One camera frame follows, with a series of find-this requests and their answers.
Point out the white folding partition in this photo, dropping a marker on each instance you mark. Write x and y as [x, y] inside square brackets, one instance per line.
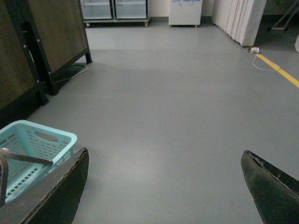
[240, 19]

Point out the glass door display fridge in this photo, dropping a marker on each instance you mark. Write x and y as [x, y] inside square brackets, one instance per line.
[115, 11]

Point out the wooden panel black frame stand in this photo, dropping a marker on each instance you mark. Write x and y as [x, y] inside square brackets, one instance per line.
[39, 41]

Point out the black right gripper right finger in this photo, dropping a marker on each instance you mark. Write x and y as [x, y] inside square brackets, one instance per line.
[275, 193]

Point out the white power adapter with cable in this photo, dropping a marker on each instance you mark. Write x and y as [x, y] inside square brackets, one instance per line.
[256, 51]

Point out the white chest freezer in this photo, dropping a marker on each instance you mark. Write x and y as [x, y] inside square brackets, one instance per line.
[185, 12]

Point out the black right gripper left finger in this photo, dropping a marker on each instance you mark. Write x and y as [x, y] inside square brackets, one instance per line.
[53, 200]

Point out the light blue plastic basket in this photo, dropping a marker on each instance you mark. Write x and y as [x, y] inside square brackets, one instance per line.
[35, 140]

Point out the brown basket handle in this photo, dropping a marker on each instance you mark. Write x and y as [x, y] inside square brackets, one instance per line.
[4, 168]

